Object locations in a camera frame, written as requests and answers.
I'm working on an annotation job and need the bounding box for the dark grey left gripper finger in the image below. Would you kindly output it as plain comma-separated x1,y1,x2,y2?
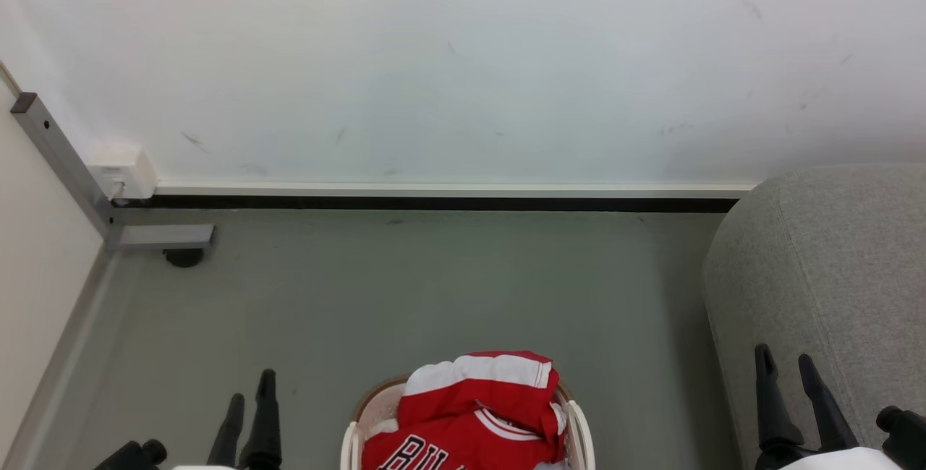
207,393,245,469
239,369,283,470

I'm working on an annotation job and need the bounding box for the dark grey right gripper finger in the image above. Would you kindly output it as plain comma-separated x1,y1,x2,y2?
797,354,860,452
754,343,806,450

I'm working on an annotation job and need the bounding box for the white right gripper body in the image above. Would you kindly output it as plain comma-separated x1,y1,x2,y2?
755,445,902,470

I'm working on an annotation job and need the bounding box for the red and white basketball jersey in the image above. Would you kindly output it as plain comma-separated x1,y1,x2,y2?
361,351,568,470

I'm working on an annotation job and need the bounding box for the grey fabric sofa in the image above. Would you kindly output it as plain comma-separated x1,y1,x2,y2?
702,163,926,470

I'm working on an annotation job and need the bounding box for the white perforated laundry basket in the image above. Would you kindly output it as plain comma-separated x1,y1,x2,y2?
340,376,596,470

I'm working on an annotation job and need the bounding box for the white and black baseboard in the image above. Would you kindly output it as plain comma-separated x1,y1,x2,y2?
116,181,757,213

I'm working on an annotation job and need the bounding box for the white wall box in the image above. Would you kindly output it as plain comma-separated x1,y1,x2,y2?
88,148,158,201

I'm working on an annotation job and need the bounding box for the grey metal frame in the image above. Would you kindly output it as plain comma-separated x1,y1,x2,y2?
10,93,216,252

